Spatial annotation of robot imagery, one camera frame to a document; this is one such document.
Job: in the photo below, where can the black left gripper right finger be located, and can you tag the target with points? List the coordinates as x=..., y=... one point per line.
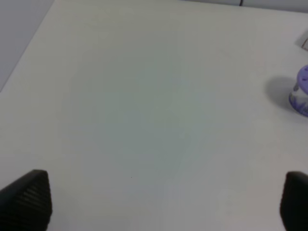
x=294, y=202

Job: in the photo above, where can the purple round air freshener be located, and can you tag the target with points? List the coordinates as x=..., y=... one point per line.
x=298, y=98

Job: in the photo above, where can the white flat cardboard box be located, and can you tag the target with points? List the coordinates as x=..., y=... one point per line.
x=302, y=41

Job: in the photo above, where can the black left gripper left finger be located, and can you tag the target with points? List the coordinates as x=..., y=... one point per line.
x=25, y=204

